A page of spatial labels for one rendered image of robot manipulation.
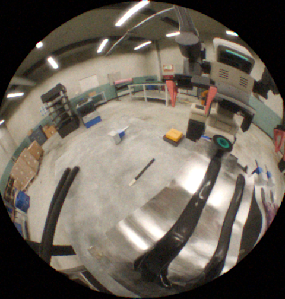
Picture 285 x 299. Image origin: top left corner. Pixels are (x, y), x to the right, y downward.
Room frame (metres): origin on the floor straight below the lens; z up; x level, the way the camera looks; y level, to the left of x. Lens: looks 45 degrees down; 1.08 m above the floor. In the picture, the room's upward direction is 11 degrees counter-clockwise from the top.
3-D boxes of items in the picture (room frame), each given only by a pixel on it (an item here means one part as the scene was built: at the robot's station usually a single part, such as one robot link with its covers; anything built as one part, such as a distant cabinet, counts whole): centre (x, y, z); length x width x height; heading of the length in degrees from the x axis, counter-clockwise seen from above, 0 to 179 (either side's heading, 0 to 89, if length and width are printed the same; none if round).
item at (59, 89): (3.46, 3.12, 1.03); 1.54 x 0.94 x 2.06; 29
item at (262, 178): (-0.05, -0.48, 0.86); 0.13 x 0.05 x 0.05; 143
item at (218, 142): (0.12, -0.25, 0.91); 0.08 x 0.08 x 0.04
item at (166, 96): (4.21, -0.96, 0.51); 2.40 x 1.13 x 1.02; 33
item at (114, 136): (0.41, 0.10, 0.83); 0.13 x 0.05 x 0.05; 134
